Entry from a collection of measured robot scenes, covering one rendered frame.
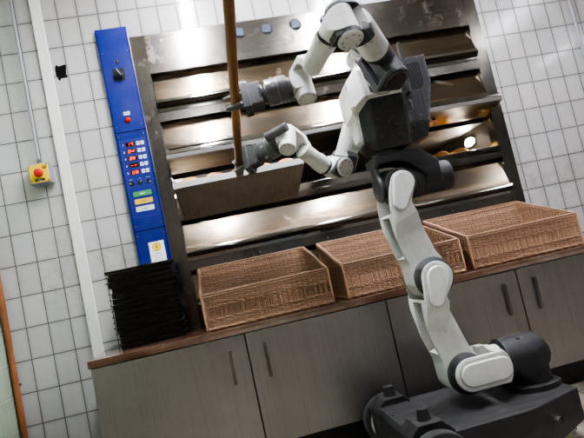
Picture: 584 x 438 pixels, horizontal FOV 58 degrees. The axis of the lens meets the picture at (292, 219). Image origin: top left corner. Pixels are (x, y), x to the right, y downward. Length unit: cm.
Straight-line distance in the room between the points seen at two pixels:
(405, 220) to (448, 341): 45
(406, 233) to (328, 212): 95
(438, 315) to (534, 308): 74
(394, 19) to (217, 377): 213
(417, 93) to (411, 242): 53
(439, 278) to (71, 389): 181
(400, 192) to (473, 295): 72
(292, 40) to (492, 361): 192
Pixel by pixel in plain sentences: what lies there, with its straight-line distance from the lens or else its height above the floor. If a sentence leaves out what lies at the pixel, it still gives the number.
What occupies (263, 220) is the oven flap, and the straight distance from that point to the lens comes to 274.
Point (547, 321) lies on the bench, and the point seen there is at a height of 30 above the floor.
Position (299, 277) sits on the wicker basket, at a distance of 224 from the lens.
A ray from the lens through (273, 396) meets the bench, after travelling 223.
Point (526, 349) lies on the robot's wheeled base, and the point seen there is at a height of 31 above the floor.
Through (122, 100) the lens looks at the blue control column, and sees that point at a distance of 287.
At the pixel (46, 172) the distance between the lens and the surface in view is 281.
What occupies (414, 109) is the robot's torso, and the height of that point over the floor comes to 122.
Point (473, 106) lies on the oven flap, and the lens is 305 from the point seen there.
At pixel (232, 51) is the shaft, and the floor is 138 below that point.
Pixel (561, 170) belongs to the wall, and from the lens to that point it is 338.
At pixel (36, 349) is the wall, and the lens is 286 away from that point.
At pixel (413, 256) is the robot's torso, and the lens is 191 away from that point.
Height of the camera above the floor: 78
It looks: 5 degrees up
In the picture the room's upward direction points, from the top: 12 degrees counter-clockwise
